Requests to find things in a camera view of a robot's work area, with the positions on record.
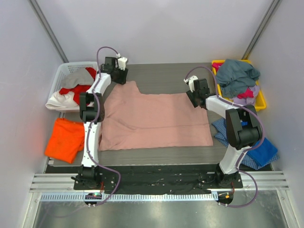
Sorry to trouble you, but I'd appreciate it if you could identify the pink printed t shirt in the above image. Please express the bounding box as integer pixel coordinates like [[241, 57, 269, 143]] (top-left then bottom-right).
[[99, 81, 213, 151]]

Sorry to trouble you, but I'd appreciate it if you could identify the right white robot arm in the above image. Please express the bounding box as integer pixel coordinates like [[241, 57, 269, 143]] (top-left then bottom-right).
[[184, 76, 263, 188]]

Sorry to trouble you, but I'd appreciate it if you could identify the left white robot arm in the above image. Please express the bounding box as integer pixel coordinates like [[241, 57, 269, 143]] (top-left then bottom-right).
[[72, 56, 128, 190]]

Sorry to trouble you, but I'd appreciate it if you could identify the blue checkered shirt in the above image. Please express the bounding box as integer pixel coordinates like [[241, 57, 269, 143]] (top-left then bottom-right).
[[211, 117, 280, 170]]

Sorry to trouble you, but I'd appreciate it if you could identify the grey cloth in basket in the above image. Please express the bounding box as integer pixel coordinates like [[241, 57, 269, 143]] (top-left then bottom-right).
[[61, 68, 94, 89]]

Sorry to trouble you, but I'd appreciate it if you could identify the lilac cloth in bin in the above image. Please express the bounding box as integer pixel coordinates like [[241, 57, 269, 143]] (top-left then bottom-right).
[[232, 85, 260, 105]]

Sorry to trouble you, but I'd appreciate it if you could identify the grey blue t shirt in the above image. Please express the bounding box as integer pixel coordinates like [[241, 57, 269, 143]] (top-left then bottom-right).
[[215, 58, 261, 98]]

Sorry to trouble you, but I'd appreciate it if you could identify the red cloth in basket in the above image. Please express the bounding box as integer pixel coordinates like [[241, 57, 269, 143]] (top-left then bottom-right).
[[59, 67, 96, 105]]

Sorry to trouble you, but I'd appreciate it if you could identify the magenta cloth in bin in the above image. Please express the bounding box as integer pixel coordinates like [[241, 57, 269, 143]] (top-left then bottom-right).
[[212, 62, 258, 100]]

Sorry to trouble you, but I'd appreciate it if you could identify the white plastic basket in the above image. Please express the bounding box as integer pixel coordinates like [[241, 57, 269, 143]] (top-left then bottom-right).
[[48, 61, 97, 113]]

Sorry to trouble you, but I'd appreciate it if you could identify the yellow plastic bin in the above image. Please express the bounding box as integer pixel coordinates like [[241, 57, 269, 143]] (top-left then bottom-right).
[[211, 60, 267, 112]]

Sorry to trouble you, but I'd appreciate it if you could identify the white cloth in basket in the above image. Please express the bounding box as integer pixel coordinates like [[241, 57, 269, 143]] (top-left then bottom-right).
[[46, 91, 79, 112]]

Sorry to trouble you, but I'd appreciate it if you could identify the orange folded t shirt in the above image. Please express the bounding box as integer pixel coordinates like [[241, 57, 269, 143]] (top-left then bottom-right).
[[45, 118, 85, 164]]

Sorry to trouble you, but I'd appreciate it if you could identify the blue folded t shirt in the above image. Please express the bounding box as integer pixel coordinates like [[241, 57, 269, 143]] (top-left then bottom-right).
[[241, 137, 279, 170]]

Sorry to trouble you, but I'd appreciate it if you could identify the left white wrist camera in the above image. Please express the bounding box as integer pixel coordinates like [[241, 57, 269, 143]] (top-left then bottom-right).
[[116, 53, 128, 71]]

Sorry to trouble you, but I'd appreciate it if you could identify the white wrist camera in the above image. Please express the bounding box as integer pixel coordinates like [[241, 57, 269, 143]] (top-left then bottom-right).
[[116, 53, 128, 71], [183, 76, 199, 92]]

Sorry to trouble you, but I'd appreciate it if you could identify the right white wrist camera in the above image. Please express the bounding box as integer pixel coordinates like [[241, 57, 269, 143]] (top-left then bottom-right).
[[183, 76, 199, 92]]

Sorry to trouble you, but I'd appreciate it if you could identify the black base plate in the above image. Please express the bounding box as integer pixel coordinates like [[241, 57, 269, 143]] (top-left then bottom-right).
[[46, 164, 243, 195]]

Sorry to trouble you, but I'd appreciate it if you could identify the white slotted cable duct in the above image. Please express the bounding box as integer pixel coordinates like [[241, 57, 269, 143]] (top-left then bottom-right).
[[40, 192, 218, 202]]

